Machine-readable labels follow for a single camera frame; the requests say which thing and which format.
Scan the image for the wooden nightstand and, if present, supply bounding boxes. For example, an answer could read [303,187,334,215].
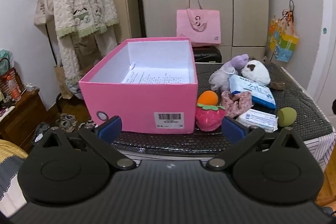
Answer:
[0,89,47,152]

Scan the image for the purple plush toy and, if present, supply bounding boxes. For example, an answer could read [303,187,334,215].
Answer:
[221,54,249,75]

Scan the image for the beige canvas tote bag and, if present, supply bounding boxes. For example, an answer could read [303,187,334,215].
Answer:
[34,0,54,30]

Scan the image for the plush slippers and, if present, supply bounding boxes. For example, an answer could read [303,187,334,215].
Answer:
[56,113,96,132]

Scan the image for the white mesh bath pouf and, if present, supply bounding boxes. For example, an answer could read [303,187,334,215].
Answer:
[209,65,238,92]

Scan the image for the blue white wipes pack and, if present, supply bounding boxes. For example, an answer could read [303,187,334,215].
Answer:
[229,75,276,110]

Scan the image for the pink tote bag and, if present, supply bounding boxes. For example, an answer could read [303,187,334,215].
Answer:
[176,0,222,47]

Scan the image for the brown paper bag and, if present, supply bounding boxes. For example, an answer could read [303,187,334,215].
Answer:
[54,66,73,100]

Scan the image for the orange sponge ball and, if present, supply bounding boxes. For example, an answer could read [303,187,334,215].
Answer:
[197,90,219,106]

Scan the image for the green sponge ball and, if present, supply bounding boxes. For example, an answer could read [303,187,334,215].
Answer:
[277,107,297,127]

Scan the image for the orange drink bottle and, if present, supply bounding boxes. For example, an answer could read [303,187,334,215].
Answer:
[7,75,21,102]

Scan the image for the colourful hanging bag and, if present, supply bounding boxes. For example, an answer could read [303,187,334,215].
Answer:
[268,0,299,63]

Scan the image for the cream knitted cardigan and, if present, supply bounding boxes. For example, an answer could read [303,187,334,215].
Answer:
[53,0,119,86]

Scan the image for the white tissue pack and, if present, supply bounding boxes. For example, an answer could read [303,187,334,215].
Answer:
[236,109,278,132]

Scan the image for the pink floral scrunchie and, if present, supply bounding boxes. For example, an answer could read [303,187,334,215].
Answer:
[221,91,253,118]

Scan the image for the printed paper sheet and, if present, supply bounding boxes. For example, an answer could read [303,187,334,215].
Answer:
[121,65,194,84]

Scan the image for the black suitcase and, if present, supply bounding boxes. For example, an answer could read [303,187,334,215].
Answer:
[193,46,222,63]

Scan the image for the white brown plush toy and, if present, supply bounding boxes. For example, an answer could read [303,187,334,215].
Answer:
[241,60,285,90]

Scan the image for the pink cardboard box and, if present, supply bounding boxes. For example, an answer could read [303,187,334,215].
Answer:
[79,37,198,134]

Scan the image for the red strawberry plush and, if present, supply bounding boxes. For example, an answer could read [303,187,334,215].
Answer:
[195,103,226,132]

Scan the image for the woven basket bag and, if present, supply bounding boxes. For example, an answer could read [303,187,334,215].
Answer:
[0,57,25,98]

